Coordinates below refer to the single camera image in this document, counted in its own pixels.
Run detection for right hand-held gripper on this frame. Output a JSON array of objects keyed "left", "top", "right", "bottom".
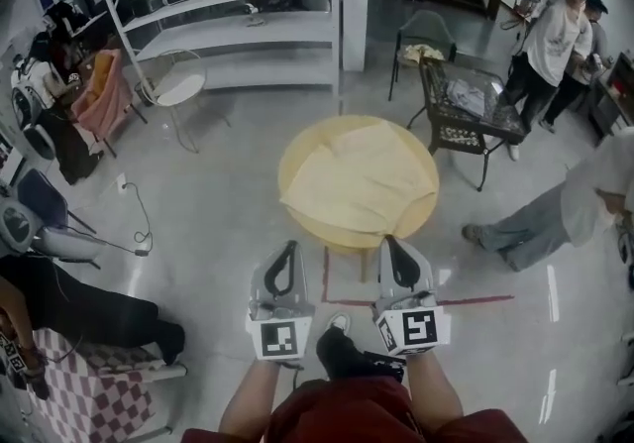
[{"left": 371, "top": 236, "right": 453, "bottom": 359}]

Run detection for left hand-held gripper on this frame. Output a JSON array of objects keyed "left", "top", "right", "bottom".
[{"left": 246, "top": 240, "right": 316, "bottom": 362}]

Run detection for yellow pants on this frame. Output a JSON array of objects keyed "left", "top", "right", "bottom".
[{"left": 278, "top": 125, "right": 433, "bottom": 237}]

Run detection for person's left forearm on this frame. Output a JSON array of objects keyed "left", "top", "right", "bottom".
[{"left": 217, "top": 358, "right": 294, "bottom": 443}]

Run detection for person's right forearm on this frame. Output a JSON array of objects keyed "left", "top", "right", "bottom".
[{"left": 403, "top": 350, "right": 468, "bottom": 432}]

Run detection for round yellow table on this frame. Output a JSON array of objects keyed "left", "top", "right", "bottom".
[{"left": 276, "top": 114, "right": 441, "bottom": 283}]

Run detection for person's white shoe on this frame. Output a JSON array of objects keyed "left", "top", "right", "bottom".
[{"left": 325, "top": 311, "right": 353, "bottom": 334}]

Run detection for person's black-clad leg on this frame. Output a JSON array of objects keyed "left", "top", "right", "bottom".
[{"left": 315, "top": 324, "right": 403, "bottom": 383}]

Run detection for person's red shorts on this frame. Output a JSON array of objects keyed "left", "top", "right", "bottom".
[{"left": 180, "top": 375, "right": 517, "bottom": 443}]

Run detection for black ornate glass-top table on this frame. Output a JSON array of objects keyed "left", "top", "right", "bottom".
[{"left": 405, "top": 57, "right": 527, "bottom": 193}]

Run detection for grey folded cloth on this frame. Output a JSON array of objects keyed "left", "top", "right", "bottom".
[{"left": 444, "top": 77, "right": 505, "bottom": 118}]

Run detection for cream cloth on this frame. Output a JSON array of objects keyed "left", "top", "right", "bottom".
[{"left": 399, "top": 44, "right": 446, "bottom": 68}]

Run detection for pink checked mat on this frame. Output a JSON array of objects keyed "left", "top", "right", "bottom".
[{"left": 19, "top": 328, "right": 156, "bottom": 443}]

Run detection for white metal shelf unit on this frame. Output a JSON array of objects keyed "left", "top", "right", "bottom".
[{"left": 90, "top": 0, "right": 344, "bottom": 91}]

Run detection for green chair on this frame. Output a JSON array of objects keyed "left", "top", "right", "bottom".
[{"left": 387, "top": 9, "right": 458, "bottom": 103}]

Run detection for purple chair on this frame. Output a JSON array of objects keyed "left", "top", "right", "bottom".
[{"left": 16, "top": 167, "right": 99, "bottom": 235}]

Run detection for chair with pink cloth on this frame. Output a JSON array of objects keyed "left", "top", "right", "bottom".
[{"left": 70, "top": 48, "right": 150, "bottom": 159}]

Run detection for black cable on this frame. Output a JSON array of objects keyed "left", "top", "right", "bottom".
[{"left": 120, "top": 180, "right": 156, "bottom": 258}]

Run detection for white round wire chair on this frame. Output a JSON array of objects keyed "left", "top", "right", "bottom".
[{"left": 154, "top": 48, "right": 233, "bottom": 155}]

